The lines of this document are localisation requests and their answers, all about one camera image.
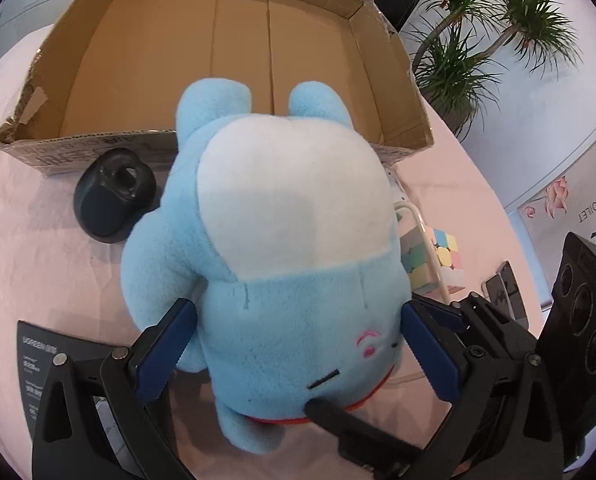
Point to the dark phone on table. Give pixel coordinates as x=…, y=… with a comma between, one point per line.
x=503, y=291

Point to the blue white plush toy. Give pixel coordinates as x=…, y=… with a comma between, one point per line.
x=283, y=230

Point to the white folding stand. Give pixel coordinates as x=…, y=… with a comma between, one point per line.
x=408, y=216

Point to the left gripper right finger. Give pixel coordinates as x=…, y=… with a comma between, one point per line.
x=482, y=435

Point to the toilet sign banner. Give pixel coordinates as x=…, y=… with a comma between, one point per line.
x=568, y=204

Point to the brown cardboard box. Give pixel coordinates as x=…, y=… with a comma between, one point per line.
x=110, y=73

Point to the potted palm plant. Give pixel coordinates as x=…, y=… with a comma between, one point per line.
x=454, y=62

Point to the pastel rubik's cube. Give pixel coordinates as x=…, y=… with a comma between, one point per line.
x=431, y=257

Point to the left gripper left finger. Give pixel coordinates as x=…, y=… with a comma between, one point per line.
x=132, y=377

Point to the black round figurine toy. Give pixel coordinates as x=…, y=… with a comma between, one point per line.
x=113, y=194

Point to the black charger box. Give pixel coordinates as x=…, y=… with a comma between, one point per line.
x=72, y=431

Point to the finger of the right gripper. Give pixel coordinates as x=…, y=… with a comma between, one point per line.
x=475, y=322
x=360, y=443

